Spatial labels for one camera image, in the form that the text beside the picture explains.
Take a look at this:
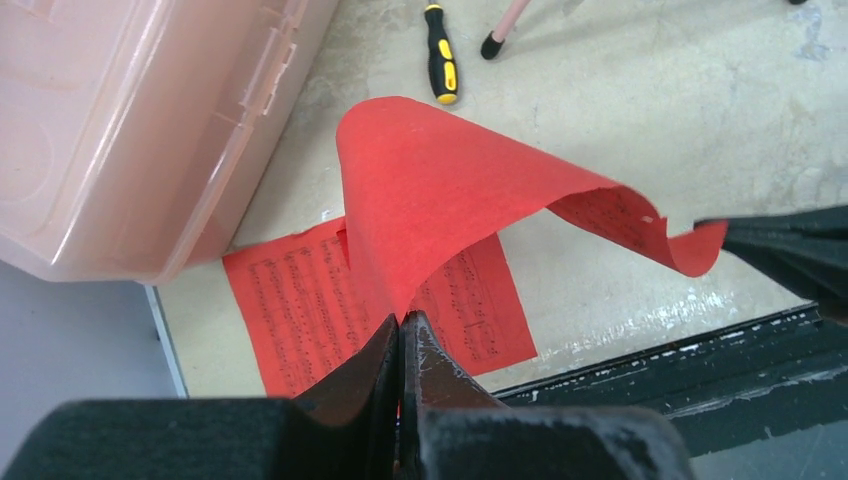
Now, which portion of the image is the red sheet music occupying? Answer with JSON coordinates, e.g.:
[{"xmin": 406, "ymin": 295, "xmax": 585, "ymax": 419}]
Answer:
[
  {"xmin": 336, "ymin": 97, "xmax": 728, "ymax": 318},
  {"xmin": 222, "ymin": 219, "xmax": 537, "ymax": 397}
]

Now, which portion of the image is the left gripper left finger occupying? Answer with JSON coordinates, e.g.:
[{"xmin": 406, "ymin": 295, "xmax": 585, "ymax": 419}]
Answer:
[{"xmin": 4, "ymin": 317, "xmax": 399, "ymax": 479}]

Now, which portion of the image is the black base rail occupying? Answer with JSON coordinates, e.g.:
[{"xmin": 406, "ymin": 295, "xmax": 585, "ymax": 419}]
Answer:
[{"xmin": 495, "ymin": 304, "xmax": 847, "ymax": 458}]

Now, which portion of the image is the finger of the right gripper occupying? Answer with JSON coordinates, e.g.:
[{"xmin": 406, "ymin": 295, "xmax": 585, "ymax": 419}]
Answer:
[{"xmin": 722, "ymin": 205, "xmax": 847, "ymax": 305}]

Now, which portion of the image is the pink tripod music stand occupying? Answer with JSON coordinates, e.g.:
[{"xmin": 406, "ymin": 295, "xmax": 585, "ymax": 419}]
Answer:
[{"xmin": 480, "ymin": 0, "xmax": 531, "ymax": 60}]

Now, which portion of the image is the yellow black screwdriver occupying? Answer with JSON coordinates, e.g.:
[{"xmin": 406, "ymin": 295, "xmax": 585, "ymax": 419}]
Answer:
[{"xmin": 424, "ymin": 1, "xmax": 459, "ymax": 105}]

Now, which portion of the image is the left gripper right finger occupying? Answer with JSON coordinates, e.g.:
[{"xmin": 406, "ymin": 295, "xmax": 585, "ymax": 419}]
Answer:
[{"xmin": 398, "ymin": 311, "xmax": 694, "ymax": 479}]

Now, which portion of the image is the pink plastic storage box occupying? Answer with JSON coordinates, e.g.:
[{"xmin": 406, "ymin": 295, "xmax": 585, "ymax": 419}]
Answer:
[{"xmin": 1, "ymin": 1, "xmax": 337, "ymax": 285}]

